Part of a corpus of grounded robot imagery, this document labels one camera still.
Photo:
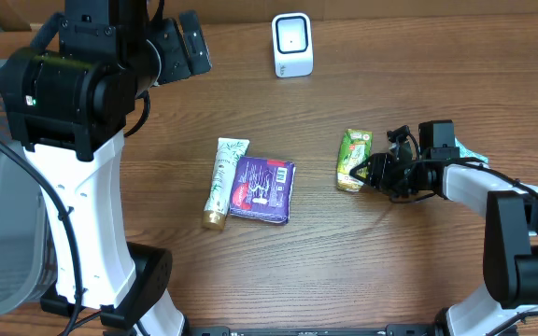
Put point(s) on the grey plastic basket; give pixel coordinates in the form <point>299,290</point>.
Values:
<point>27,257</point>

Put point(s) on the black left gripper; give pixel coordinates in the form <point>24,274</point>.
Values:
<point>172,68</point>

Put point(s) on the white cream tube gold cap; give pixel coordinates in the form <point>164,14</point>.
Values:
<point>229,152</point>

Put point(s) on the teal wet wipes pack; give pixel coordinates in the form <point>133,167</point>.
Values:
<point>468,153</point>

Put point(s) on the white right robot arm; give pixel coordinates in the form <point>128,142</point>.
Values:
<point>509,293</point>

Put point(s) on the white barcode scanner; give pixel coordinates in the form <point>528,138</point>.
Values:
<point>292,45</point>

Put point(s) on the purple pad package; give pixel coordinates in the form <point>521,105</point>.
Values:
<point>262,190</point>

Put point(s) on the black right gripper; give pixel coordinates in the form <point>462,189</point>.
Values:
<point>384,176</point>

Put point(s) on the green yellow juice pouch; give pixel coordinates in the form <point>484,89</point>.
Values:
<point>355,148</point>

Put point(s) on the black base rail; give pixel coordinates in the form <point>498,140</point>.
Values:
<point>389,330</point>

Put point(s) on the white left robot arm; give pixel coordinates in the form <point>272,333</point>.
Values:
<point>67,97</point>

